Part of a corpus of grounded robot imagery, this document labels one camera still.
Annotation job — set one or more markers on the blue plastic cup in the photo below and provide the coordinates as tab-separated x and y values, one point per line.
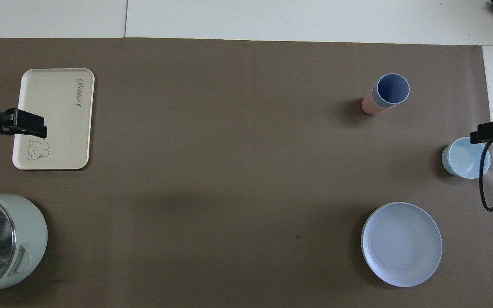
393	89

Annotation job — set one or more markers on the pink plastic cup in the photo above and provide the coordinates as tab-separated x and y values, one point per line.
369	107

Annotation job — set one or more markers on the cream rabbit print tray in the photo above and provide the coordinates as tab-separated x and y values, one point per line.
58	94

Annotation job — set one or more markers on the light blue bowl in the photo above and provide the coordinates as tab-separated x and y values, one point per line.
462	160

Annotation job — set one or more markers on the pale green cooking pot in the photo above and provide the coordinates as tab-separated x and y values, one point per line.
30	235

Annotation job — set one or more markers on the pale blue plate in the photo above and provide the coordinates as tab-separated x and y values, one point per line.
402	244

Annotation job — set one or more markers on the brown table mat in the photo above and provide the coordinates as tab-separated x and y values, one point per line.
229	149

